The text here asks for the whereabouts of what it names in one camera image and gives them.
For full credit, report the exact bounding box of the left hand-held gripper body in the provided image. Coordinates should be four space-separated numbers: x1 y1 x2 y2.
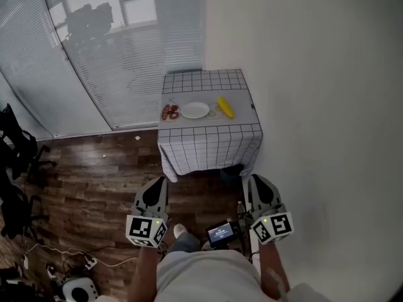
125 204 171 249

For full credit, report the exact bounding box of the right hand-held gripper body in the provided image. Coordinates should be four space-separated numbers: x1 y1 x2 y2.
245 203 294 245

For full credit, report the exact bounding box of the yellow corn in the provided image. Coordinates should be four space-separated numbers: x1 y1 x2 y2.
216 96 236 120

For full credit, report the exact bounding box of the white plate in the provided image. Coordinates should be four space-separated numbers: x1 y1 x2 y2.
181 101 210 120

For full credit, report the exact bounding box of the white forearm bandage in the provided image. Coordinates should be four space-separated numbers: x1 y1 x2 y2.
267 267 286 295

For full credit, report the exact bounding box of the person's left forearm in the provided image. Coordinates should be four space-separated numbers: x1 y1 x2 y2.
127 245 164 302

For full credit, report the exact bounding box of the person's right forearm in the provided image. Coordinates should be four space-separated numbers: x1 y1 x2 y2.
258 240 290 300

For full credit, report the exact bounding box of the person's white shoe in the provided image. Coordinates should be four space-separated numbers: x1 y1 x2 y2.
173 223 189 240

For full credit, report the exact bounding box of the person's jeans leg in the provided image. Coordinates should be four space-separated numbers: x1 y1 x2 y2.
166 231 202 254

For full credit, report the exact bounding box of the black chest screen device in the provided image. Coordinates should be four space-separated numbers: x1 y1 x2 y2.
206 220 240 250

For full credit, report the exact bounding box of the white grid tablecloth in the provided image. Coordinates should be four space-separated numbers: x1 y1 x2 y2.
157 69 264 182

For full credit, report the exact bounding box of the person's white shirt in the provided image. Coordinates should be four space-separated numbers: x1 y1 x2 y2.
154 249 334 302

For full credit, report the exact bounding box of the white round floor device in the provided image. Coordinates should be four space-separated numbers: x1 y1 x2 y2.
61 277 98 302

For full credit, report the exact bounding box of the black office chair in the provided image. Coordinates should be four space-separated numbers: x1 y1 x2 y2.
0 102 58 182
0 181 48 242

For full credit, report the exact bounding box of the glass partition with blinds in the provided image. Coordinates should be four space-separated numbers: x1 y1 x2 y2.
0 0 204 138

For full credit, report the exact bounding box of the white floor cable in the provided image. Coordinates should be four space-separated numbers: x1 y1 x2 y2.
23 242 139 269

